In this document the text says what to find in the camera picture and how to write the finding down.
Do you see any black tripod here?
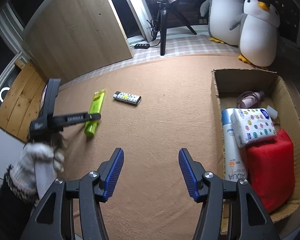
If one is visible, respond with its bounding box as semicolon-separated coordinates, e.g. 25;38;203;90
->
156;0;198;56

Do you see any large penguin plush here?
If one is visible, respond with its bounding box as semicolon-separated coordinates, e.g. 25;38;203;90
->
200;0;244;46

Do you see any green lotion tube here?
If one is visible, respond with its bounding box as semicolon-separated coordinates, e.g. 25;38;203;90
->
84;89;106;137

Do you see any small white translucent cap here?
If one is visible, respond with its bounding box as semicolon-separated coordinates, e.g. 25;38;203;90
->
266;106;278;120

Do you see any white sunscreen spray bottle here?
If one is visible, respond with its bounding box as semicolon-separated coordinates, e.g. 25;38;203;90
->
222;108;248;182

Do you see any small penguin plush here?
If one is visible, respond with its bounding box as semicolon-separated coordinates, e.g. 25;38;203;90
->
229;0;280;68

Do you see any beige felt mat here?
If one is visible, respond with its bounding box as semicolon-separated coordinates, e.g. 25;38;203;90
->
50;55;243;240

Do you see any cardboard box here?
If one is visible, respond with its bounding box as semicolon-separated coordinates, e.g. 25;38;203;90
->
211;69;300;238

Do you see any black power strip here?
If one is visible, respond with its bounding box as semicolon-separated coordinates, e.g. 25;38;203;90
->
134;43;150;49

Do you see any light wooden cabinet panel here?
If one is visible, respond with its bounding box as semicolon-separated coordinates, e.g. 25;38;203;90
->
23;0;133;83

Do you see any pink small bottle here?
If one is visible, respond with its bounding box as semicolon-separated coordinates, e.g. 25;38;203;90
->
238;90;264;109

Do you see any red pouch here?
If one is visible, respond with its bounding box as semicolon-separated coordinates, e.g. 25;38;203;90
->
245;129;295;213

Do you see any gloved left hand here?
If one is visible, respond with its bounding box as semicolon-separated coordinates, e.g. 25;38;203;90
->
7;134;65;202

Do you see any patterned white lighter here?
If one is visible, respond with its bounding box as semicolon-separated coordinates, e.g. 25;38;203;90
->
113;91;141;106

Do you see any black cable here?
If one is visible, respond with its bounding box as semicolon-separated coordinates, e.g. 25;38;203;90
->
146;12;162;48

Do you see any pine wooden board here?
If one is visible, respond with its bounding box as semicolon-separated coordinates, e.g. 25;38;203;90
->
0;61;47;142

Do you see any patterned tissue pack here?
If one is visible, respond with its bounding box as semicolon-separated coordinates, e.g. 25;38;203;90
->
230;108;276;148

